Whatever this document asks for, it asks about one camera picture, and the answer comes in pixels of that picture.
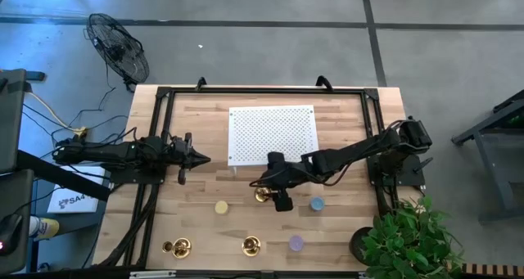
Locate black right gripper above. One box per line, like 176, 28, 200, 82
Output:
258, 151, 306, 214

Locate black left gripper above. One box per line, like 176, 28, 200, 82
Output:
169, 132, 212, 186

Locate brass candlestick holder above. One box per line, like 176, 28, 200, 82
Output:
253, 186, 274, 204
241, 235, 262, 258
161, 236, 192, 259

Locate white perforated metal shelf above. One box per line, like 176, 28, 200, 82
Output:
227, 104, 320, 177

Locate black plant pot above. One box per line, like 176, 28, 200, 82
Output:
348, 226, 376, 266

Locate white printed box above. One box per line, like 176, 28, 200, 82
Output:
47, 164, 106, 214

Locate black floor fan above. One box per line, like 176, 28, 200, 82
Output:
84, 12, 151, 94

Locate black diagonal beam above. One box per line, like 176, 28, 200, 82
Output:
16, 149, 112, 202

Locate green leafy plant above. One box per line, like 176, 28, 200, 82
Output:
362, 195, 466, 279

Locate white yellow spray can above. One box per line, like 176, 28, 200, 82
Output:
28, 215, 61, 241

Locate dark grey equipment case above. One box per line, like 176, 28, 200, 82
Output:
0, 68, 46, 174
0, 168, 34, 275

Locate black device with indicator light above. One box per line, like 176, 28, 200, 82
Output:
0, 213, 22, 256

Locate dark metal cart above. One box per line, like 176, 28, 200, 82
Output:
449, 88, 524, 225

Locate black orange striped strip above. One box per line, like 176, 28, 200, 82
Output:
461, 263, 524, 277

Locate black cable bundle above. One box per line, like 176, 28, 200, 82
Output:
97, 183, 161, 268

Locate black metal table frame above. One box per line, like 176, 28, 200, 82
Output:
122, 86, 396, 268

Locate silver metal bracket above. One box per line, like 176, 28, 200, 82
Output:
129, 270, 178, 279

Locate yellow floor cable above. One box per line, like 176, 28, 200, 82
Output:
28, 91, 89, 133

